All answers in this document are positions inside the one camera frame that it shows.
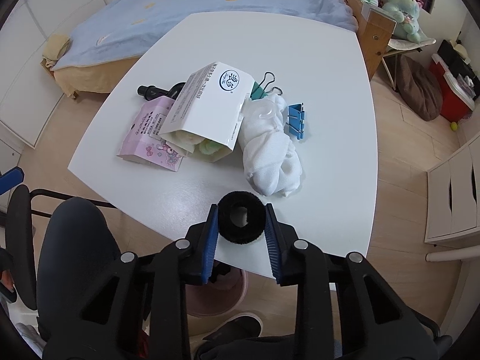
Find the black office chair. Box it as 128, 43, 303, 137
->
5, 184, 151, 360

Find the pinkish trash bin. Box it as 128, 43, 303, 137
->
185, 266, 250, 316

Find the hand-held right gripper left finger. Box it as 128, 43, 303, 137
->
43, 204, 220, 360

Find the blue printed blanket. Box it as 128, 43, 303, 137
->
50, 0, 359, 70

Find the teal binder clip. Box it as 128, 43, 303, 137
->
249, 72, 284, 101

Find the yellow sock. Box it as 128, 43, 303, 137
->
165, 129, 199, 156

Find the brown bean bag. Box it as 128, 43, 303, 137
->
397, 56, 444, 121

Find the blue binder clip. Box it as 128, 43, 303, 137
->
287, 103, 309, 140

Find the white cloth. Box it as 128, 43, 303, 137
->
238, 94, 302, 197

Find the black foam ring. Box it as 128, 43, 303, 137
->
217, 191, 268, 244

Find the clear plastic hook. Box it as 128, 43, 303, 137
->
251, 103, 276, 119

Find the yellow bed sheet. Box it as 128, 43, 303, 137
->
52, 56, 145, 98

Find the teal plush toy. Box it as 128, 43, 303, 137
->
382, 0, 423, 42

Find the pink printed packet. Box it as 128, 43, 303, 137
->
115, 95, 184, 173

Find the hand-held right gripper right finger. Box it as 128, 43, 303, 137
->
264, 203, 439, 360

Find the green sock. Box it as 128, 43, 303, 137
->
193, 139, 229, 163

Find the white drawer cabinet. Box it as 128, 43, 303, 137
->
424, 144, 480, 249

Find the black plastic object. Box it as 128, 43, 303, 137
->
137, 81, 186, 102

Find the white cardboard sock box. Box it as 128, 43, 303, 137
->
157, 61, 257, 150

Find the red storage box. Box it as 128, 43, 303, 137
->
428, 54, 476, 121

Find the yellow folded cloth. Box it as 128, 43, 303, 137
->
41, 34, 72, 70

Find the white folding stand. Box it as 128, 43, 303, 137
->
382, 37, 436, 91

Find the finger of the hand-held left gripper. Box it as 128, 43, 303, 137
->
0, 167, 25, 196

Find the wooden bed frame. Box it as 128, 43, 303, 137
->
333, 0, 397, 80

